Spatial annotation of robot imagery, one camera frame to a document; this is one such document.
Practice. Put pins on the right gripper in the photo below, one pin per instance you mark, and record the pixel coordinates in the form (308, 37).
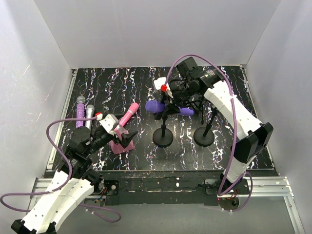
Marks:
(169, 103)

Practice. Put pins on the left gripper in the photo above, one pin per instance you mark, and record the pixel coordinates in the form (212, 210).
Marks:
(118, 136)

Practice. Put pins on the purple smooth microphone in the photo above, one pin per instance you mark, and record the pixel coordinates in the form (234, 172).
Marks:
(156, 107)

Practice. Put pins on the black round-base stand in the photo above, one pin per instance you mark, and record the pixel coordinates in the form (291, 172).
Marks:
(163, 137)
(204, 136)

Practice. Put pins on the silver microphone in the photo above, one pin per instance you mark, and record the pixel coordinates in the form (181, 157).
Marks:
(90, 110)

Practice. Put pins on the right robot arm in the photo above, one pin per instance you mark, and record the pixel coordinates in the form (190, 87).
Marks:
(250, 135)

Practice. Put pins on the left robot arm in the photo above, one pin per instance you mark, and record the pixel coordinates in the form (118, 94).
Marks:
(74, 180)

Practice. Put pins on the pink microphone holder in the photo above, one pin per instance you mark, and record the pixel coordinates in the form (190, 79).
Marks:
(116, 144)

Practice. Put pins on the pink microphone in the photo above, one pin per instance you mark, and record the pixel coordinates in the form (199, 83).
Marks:
(126, 117)

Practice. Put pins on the purple glitter microphone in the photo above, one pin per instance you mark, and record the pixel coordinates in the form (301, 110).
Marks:
(80, 108)

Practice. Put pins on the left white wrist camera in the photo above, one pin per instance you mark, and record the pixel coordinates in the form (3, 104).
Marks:
(109, 123)

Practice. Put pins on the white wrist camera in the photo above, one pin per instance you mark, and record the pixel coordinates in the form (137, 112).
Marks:
(160, 86)
(109, 123)

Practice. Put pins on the black tripod shock-mount stand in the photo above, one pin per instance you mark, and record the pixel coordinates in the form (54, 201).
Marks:
(197, 105)

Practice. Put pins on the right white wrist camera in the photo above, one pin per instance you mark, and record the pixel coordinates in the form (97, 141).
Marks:
(160, 86)

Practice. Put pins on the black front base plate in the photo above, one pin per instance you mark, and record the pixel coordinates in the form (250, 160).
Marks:
(161, 187)

